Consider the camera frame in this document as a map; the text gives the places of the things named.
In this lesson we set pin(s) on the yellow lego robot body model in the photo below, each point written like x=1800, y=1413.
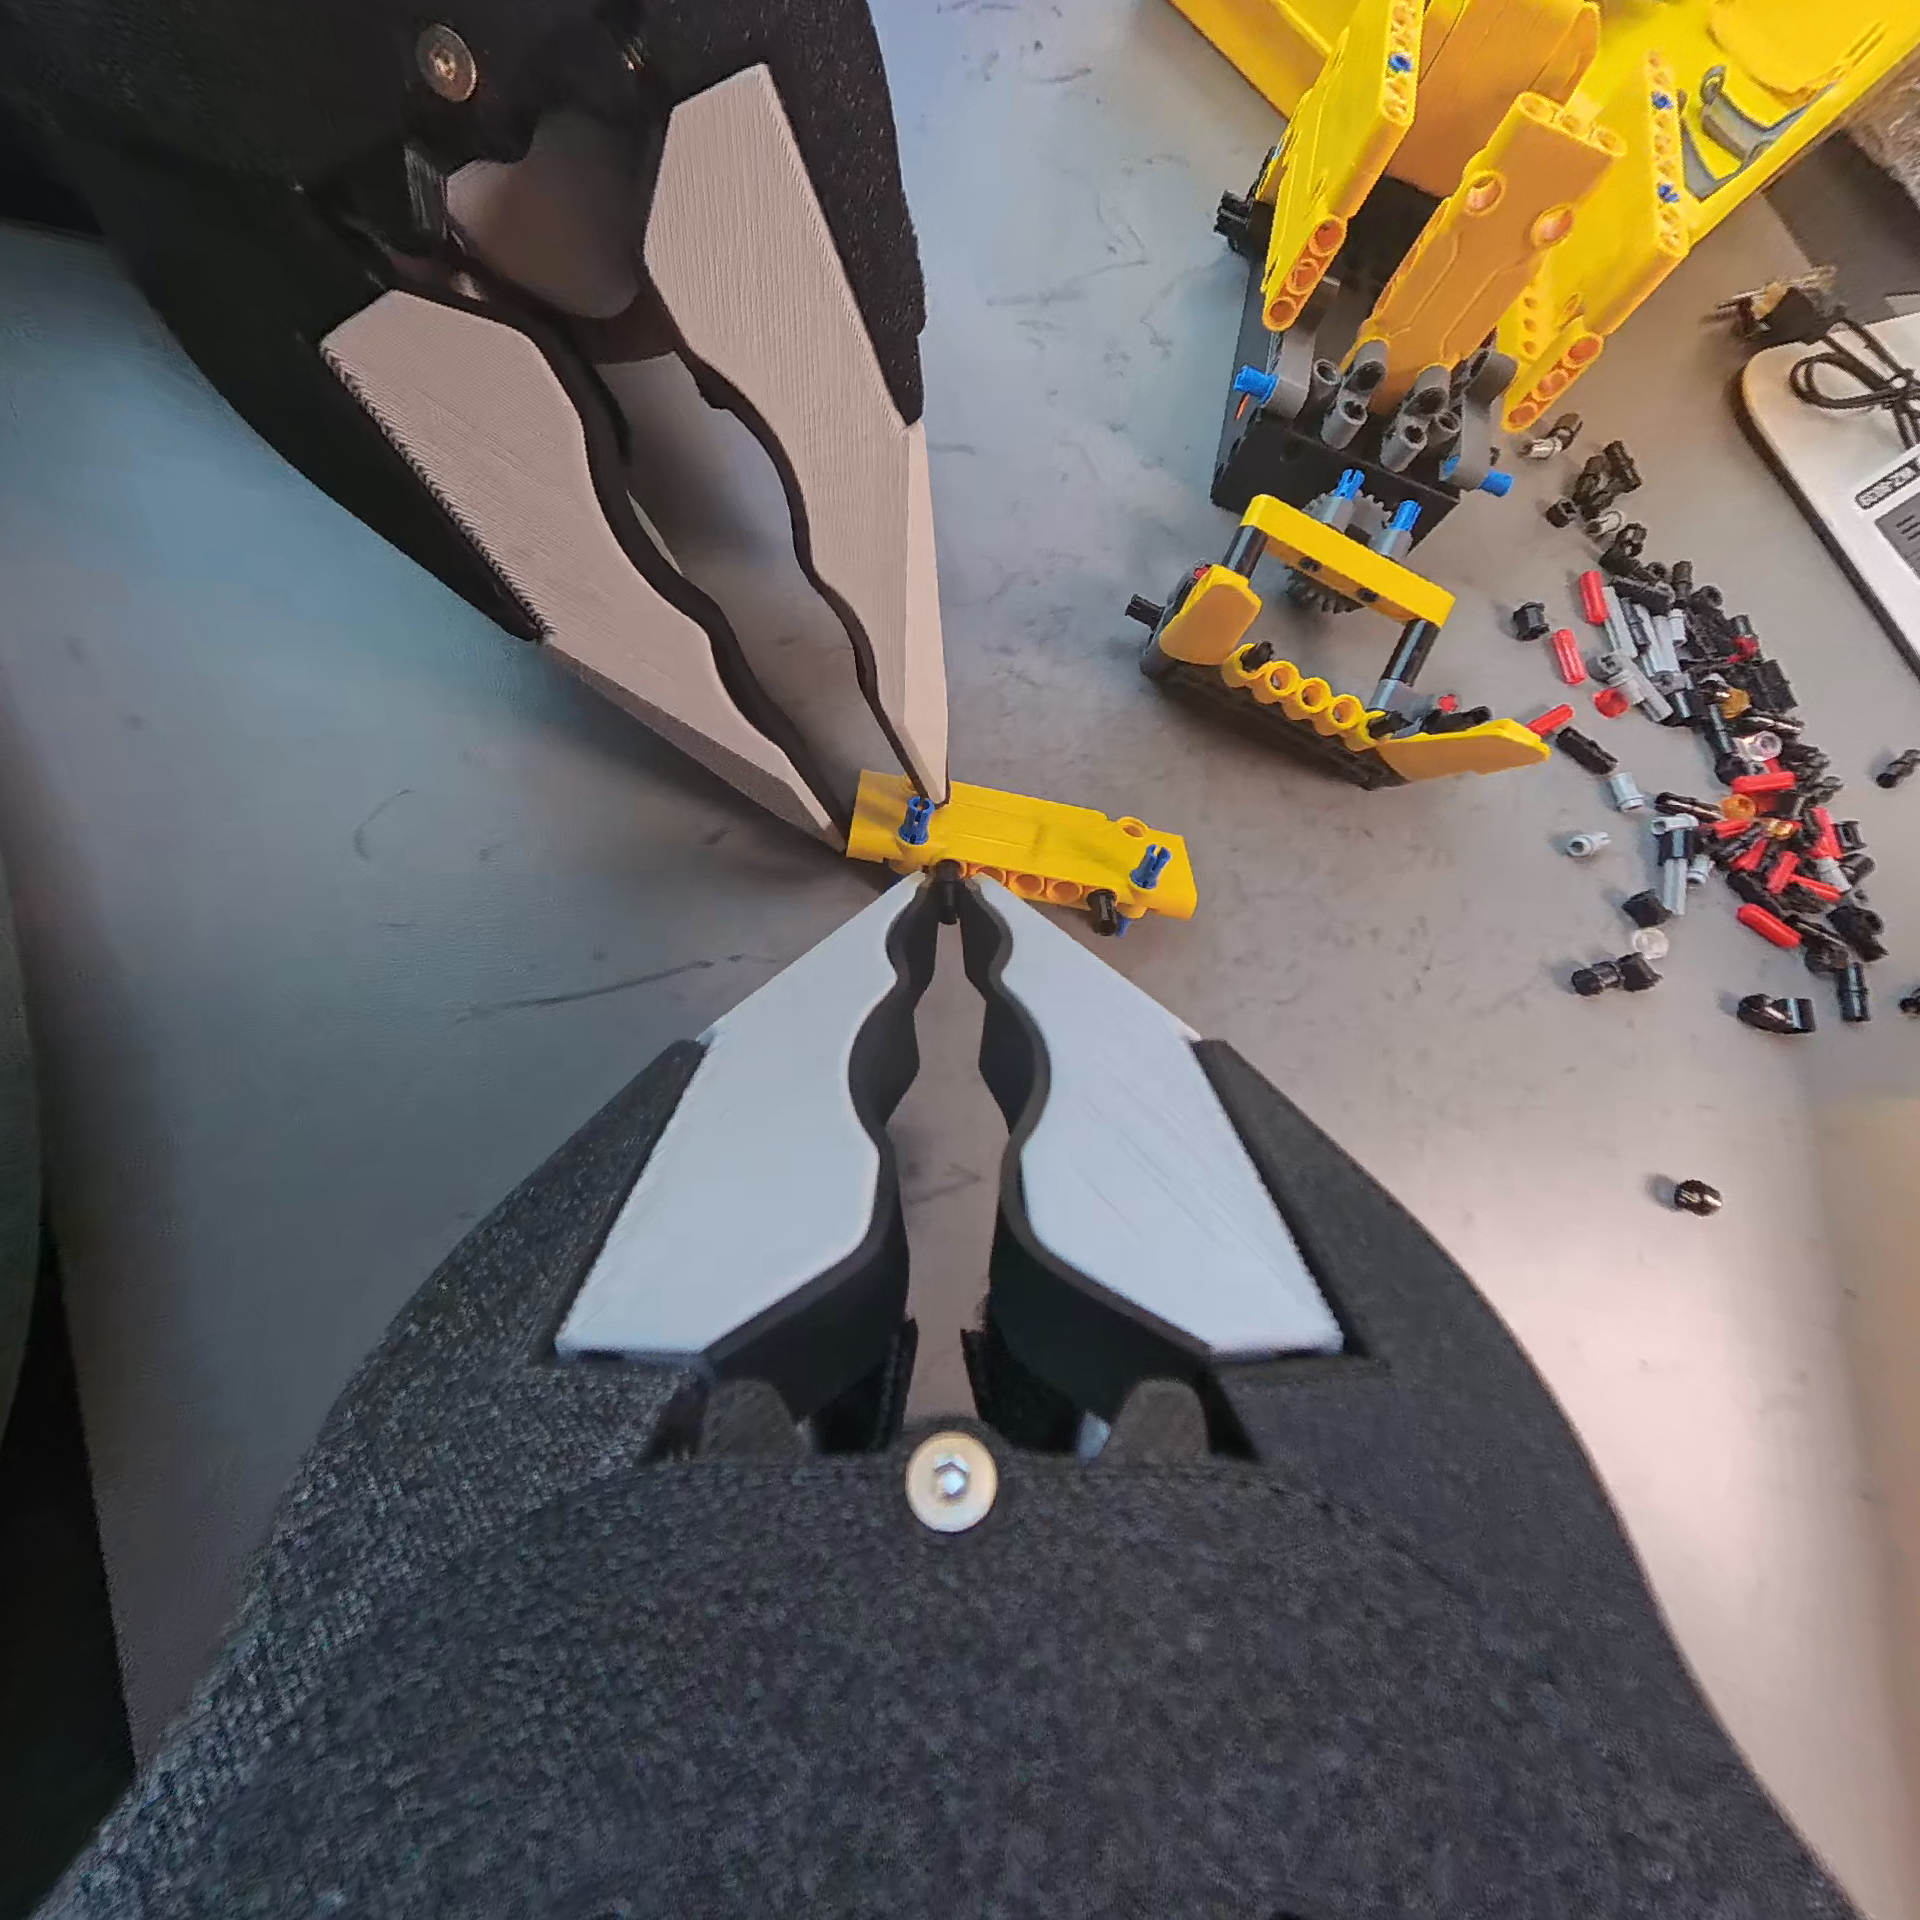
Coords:
x=1484, y=254

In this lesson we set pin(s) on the yellow lego panel with pins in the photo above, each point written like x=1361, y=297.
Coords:
x=1035, y=849

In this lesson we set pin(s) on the grey angled lego piece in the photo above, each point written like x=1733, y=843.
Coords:
x=1739, y=130

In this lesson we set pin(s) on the yellow plastic bin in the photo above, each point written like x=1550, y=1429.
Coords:
x=1860, y=31

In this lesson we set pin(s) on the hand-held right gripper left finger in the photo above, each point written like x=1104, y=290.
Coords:
x=720, y=1186

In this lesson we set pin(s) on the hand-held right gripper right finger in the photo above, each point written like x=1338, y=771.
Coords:
x=1154, y=1186

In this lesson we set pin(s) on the pile of small lego pins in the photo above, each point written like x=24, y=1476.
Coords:
x=1755, y=722

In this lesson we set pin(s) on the lego axle and gear assembly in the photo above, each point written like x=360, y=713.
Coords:
x=1349, y=563

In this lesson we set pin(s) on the black lego pin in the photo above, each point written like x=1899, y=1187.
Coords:
x=952, y=892

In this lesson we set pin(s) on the loose black lego connector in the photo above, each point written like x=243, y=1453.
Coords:
x=1694, y=1197

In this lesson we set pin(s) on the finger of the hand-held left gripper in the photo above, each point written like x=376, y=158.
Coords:
x=780, y=377
x=480, y=481

